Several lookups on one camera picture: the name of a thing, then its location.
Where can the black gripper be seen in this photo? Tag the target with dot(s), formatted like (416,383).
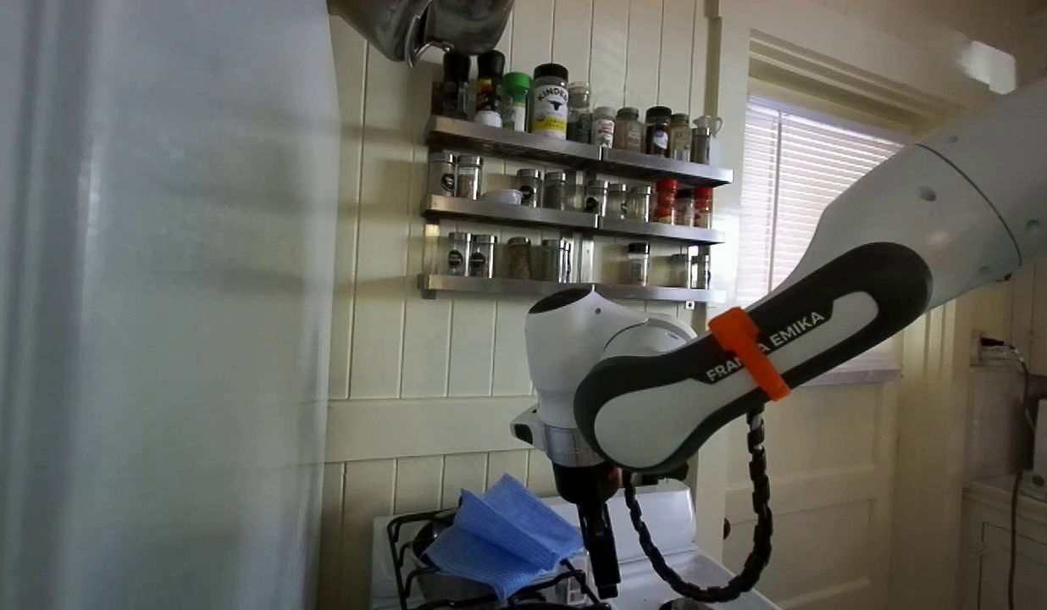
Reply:
(586,484)

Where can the blue striped cloth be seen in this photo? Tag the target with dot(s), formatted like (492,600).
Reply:
(507,536)

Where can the black stove grate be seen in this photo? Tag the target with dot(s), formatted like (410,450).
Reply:
(401,554)

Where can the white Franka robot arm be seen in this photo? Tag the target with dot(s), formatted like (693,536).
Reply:
(680,408)

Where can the white stove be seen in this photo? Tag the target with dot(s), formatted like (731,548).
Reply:
(660,545)

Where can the white panelled door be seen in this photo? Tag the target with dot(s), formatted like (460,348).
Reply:
(837,510)

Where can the small glass spice jar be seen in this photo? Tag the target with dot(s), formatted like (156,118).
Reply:
(556,259)
(555,193)
(579,118)
(680,137)
(635,200)
(460,255)
(525,188)
(600,130)
(627,130)
(482,255)
(464,178)
(521,259)
(683,269)
(597,195)
(704,141)
(687,208)
(586,263)
(635,266)

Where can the metal spice shelf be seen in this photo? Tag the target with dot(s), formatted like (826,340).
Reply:
(576,151)
(567,220)
(477,290)

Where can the red spice jar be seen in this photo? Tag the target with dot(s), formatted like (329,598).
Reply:
(664,200)
(704,208)

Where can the black lidded spice jar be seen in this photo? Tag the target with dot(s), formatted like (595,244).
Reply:
(660,134)

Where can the white cabinet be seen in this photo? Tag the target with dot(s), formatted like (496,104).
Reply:
(1035,554)

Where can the large white labelled jar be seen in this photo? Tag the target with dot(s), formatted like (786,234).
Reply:
(551,104)

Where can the green capped spice jar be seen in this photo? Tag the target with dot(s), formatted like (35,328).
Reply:
(516,104)

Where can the black capped spice jar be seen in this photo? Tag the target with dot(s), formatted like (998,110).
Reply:
(453,86)
(489,86)

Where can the white refrigerator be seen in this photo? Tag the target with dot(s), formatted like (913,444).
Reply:
(159,305)

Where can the grey bag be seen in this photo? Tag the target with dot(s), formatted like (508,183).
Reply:
(407,21)

